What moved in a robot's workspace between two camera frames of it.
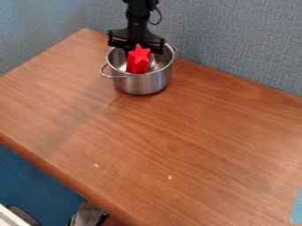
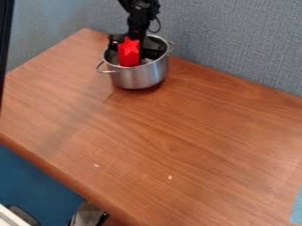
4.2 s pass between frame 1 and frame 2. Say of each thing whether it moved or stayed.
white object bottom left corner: stayed
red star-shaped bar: moved
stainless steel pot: moved
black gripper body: moved
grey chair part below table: stayed
